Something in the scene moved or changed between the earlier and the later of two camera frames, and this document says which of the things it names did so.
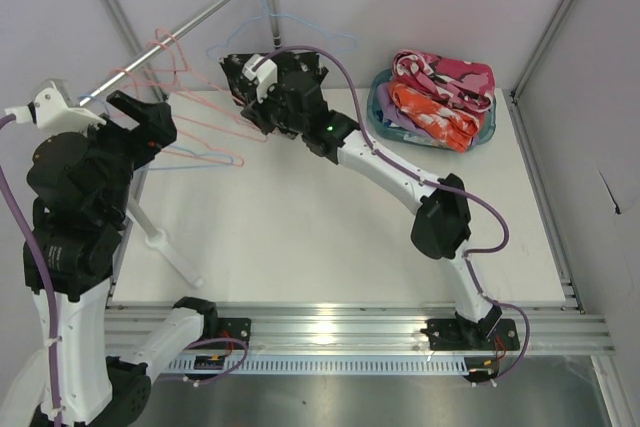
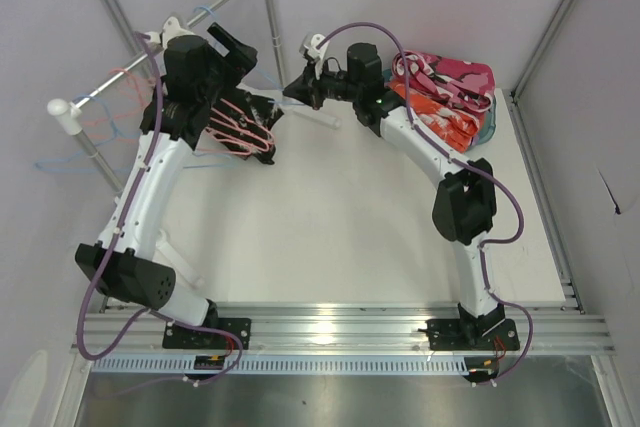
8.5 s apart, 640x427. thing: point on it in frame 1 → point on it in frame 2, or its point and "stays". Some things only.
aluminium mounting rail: (512, 330) stays
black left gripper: (141, 123) → (232, 104)
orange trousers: (450, 128) stays
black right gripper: (235, 79) → (310, 88)
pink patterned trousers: (467, 84) stays
